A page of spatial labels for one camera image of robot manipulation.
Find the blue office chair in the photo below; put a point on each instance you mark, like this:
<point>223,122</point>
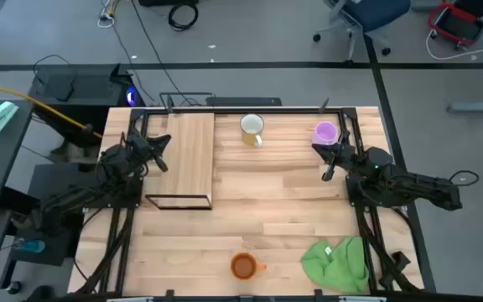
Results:
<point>371,12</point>

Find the black computer tower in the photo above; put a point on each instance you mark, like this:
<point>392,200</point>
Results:
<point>86,88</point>

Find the black low stand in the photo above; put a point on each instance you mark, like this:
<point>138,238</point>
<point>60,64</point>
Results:
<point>53,251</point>

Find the wooden shelf with black frame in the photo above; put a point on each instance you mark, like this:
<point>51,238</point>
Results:
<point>187,159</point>

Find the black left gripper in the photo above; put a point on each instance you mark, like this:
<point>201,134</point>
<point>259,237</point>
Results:
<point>143,147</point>

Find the orange plastic cup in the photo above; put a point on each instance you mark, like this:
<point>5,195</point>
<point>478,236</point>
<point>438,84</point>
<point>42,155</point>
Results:
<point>243,267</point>

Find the purple plastic cup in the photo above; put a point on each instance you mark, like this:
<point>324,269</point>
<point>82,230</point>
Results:
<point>325,132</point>

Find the yellow mug white inside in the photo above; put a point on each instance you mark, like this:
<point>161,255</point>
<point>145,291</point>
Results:
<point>252,126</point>

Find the red black dolly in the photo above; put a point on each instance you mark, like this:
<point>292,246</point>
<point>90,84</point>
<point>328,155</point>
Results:
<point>459,27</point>

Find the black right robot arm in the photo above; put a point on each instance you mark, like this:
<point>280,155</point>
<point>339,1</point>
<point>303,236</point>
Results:
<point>426,186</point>

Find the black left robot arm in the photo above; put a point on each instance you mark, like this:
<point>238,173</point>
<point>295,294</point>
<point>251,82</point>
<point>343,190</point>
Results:
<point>78,197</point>

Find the mint green stapler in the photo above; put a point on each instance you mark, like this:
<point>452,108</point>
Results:
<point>0,115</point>

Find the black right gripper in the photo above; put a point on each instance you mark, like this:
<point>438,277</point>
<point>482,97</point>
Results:
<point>338,154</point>

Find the black bar behind table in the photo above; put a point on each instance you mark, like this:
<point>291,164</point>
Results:
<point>241,101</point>

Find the green cloth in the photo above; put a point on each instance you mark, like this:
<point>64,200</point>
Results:
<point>338,268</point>

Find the blue water bottle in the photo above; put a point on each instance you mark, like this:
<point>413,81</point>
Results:
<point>32,246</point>

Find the grey floor plate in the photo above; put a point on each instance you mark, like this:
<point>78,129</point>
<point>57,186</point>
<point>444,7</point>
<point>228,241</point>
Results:
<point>476,107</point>

